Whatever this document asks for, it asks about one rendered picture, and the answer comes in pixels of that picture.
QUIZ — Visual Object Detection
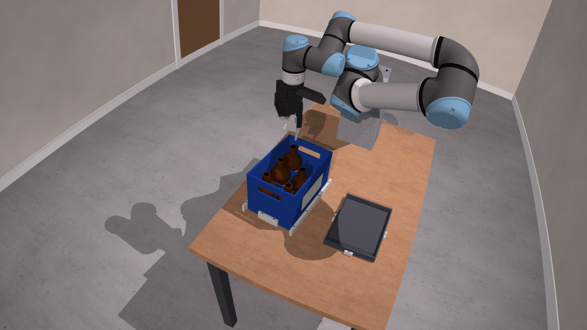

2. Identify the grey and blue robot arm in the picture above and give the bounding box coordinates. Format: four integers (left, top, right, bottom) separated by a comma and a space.
282, 11, 479, 129

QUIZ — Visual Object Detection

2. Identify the brown glass bottle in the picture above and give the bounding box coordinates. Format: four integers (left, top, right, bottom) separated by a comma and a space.
277, 182, 295, 201
270, 158, 290, 186
291, 167, 309, 192
283, 145, 302, 172
259, 171, 276, 197

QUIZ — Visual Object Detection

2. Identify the blue plastic crate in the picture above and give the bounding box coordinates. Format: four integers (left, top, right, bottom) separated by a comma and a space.
246, 138, 331, 230

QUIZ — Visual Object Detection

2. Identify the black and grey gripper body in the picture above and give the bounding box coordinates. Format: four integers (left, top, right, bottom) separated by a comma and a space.
274, 80, 304, 117

